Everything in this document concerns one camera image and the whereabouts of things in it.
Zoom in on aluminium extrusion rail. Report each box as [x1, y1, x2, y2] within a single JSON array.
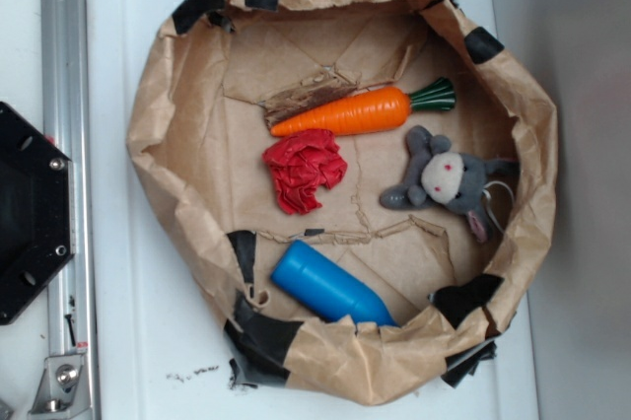
[[41, 0, 102, 419]]

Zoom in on orange toy carrot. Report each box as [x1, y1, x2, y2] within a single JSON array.
[[270, 78, 456, 137]]

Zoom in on grey plush donkey toy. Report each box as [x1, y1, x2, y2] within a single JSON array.
[[380, 125, 520, 243]]

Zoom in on crumpled red paper ball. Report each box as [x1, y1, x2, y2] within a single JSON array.
[[262, 129, 348, 215]]

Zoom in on blue plastic bottle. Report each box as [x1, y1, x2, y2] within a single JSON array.
[[271, 241, 397, 326]]

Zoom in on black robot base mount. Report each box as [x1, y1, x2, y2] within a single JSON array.
[[1, 103, 73, 325]]

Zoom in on brown paper bag bin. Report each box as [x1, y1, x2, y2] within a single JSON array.
[[127, 0, 558, 405]]

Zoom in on metal corner bracket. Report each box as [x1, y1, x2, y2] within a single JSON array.
[[28, 354, 91, 419]]

